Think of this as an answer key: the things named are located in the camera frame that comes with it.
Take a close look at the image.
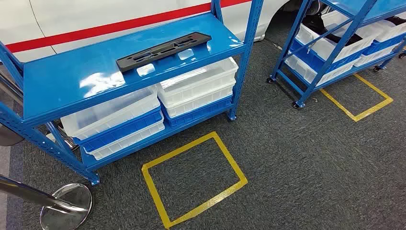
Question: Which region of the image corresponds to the black plastic bracket panel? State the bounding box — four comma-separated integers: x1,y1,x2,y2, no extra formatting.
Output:
115,32,213,73

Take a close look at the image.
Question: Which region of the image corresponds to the blue metal shelf rack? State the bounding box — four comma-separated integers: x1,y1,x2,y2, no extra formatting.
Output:
0,0,264,186

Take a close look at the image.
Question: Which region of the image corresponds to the blue wheeled shelf rack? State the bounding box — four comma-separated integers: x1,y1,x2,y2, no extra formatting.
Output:
266,0,406,110

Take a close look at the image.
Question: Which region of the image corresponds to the black plastic part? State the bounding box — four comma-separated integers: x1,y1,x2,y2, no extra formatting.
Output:
303,12,364,47
384,16,406,27

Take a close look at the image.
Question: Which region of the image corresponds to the blue plastic bin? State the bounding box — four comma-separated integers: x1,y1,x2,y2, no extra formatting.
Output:
289,37,362,74
161,95,234,129
73,108,164,155

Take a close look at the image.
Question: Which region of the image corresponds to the translucent white plastic bin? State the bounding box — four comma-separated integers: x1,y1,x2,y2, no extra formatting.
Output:
60,85,161,141
295,10,383,63
364,12,406,43
156,57,239,107
353,43,401,68
284,52,361,87
163,80,236,119
84,120,166,161

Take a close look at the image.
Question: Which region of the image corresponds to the white car with red stripe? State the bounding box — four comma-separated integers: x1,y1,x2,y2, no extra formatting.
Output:
0,0,327,64

